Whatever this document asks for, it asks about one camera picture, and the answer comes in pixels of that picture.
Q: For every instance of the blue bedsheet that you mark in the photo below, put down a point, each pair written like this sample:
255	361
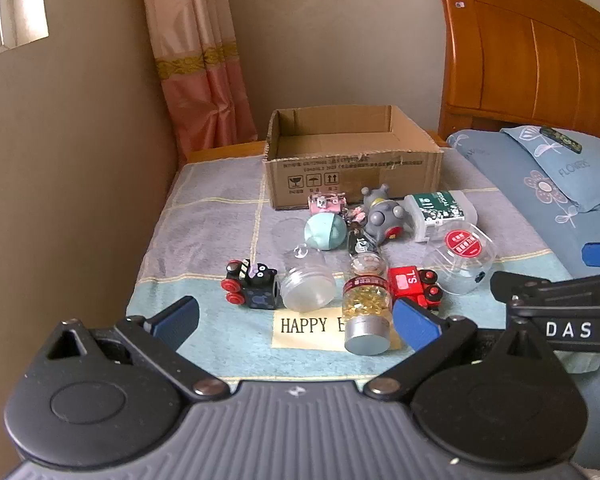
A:
505	185

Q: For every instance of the clear jar with frosted lid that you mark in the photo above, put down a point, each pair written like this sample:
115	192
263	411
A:
307	285

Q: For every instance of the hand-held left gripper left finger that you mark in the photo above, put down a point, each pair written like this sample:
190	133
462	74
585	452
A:
179	318

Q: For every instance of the grey and blue checked tablecloth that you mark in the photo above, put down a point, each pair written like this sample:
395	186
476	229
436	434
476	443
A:
205	220

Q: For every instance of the wooden headboard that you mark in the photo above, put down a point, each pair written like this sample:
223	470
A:
520	55

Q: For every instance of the clear container with red label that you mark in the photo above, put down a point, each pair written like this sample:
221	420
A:
462	255

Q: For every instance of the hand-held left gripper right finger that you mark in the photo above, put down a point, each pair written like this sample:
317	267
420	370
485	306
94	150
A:
416	323

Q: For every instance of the pink curtain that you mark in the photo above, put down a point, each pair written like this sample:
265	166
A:
195	60

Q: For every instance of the red toy train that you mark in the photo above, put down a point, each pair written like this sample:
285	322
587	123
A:
407	282

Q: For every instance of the yellow paper note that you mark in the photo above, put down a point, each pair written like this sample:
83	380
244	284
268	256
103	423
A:
300	327

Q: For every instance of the blue flower print pillow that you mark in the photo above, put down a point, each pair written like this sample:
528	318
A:
570	175

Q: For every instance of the small clear round jar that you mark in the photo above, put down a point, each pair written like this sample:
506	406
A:
367	265

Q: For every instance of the clear bottle of yellow capsules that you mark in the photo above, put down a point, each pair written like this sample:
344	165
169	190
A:
366	310

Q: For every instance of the green and white plastic box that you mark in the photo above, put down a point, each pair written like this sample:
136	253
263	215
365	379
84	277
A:
440	212

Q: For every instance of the black toy train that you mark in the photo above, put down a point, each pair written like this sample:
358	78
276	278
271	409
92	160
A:
255	285

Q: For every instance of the dark green flat case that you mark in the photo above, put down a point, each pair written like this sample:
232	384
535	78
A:
561	140

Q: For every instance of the teal plastic ball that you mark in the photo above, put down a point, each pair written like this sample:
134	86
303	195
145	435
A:
325	232

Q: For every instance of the brown cardboard box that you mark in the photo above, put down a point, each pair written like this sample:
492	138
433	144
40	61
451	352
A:
352	175

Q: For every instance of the grey round robot toy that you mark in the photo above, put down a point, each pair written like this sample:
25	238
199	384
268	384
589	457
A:
382	217

